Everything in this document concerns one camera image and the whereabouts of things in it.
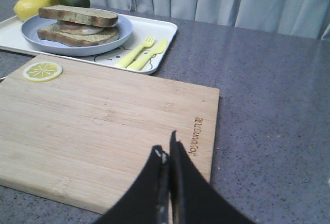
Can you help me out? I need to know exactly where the bread slice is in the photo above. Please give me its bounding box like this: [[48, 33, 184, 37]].
[[37, 24, 120, 47], [38, 5, 119, 27]]

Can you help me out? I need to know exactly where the fried egg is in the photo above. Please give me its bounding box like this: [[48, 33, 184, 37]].
[[55, 20, 104, 35]]

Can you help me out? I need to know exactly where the yellow plastic knife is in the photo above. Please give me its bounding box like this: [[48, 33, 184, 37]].
[[127, 38, 168, 70]]

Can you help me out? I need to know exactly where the white rectangular tray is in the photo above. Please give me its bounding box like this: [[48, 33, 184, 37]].
[[1, 14, 177, 68]]

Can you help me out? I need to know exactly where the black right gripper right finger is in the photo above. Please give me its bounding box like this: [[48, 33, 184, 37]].
[[169, 131, 253, 223]]

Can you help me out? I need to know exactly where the yellow plastic fork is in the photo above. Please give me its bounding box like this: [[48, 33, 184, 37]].
[[115, 35, 156, 68]]

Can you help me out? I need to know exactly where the lemon slice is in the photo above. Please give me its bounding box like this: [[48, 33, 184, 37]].
[[22, 61, 63, 82]]

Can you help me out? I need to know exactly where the front yellow lemon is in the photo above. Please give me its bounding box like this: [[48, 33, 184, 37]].
[[13, 0, 50, 21]]

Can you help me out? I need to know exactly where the wooden cutting board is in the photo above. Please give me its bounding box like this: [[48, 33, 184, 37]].
[[1, 55, 220, 213]]

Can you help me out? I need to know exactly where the light blue plate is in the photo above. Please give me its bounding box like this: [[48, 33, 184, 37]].
[[21, 14, 133, 56]]

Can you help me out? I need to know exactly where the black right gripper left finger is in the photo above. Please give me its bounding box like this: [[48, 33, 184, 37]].
[[95, 146, 170, 224]]

